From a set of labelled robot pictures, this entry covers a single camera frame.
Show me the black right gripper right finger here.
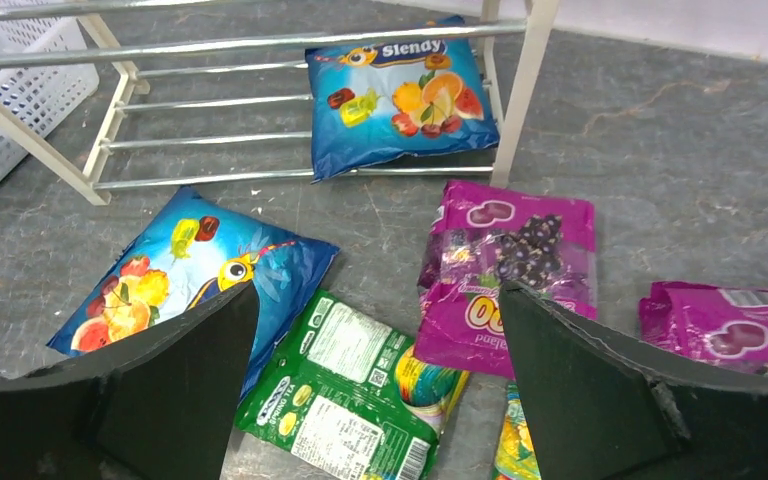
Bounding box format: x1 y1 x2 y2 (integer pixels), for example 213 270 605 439
498 282 768 479

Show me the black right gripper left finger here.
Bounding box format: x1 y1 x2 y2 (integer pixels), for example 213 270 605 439
0 286 259 479

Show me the blue Slendy candy bag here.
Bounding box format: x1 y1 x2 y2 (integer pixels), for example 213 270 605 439
305 38 500 182
47 187 339 395

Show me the purple grape candy bag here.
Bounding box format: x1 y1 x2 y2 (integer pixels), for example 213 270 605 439
638 281 768 377
414 180 598 378

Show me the green yellow Fox's candy bag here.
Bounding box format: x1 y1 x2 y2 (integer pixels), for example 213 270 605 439
491 382 541 480

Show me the cream metal shelf rack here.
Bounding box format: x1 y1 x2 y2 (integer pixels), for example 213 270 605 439
0 1 559 206

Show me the white plastic basket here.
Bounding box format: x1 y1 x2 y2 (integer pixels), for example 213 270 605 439
0 17 99 182

